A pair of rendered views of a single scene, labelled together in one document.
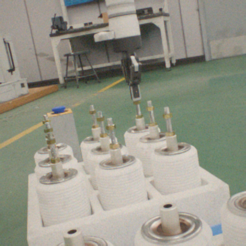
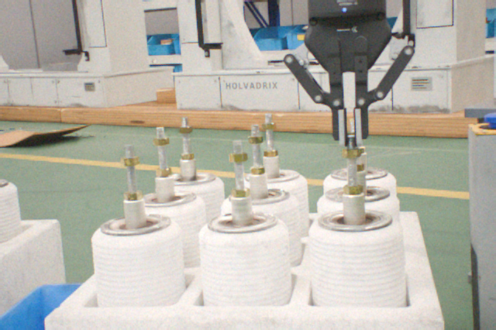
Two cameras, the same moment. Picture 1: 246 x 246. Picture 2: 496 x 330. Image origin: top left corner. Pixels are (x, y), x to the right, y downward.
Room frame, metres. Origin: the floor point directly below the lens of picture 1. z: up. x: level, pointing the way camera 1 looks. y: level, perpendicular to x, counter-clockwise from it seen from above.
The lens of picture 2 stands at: (1.16, -0.76, 0.45)
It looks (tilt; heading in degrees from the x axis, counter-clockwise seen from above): 10 degrees down; 112
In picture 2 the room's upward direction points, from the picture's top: 4 degrees counter-clockwise
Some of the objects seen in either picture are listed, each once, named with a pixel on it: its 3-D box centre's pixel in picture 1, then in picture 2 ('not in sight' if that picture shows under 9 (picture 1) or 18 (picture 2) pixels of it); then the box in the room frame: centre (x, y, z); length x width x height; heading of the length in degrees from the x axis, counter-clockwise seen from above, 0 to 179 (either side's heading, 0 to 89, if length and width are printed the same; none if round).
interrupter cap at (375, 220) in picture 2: (141, 129); (354, 221); (0.99, -0.04, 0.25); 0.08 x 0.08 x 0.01
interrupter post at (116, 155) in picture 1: (116, 156); (165, 189); (0.74, 0.03, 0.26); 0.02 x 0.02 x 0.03
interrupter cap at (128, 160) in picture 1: (117, 162); (166, 199); (0.74, 0.03, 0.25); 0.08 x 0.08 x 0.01
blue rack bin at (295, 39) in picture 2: not in sight; (318, 36); (-0.59, 5.56, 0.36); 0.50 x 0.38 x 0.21; 74
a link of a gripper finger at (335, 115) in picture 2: (135, 88); (328, 115); (0.97, -0.05, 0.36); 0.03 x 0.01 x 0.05; 10
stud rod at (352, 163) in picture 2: (138, 110); (352, 172); (0.99, -0.04, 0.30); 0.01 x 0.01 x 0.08; 17
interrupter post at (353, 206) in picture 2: (140, 124); (353, 208); (0.99, -0.04, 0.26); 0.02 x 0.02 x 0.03
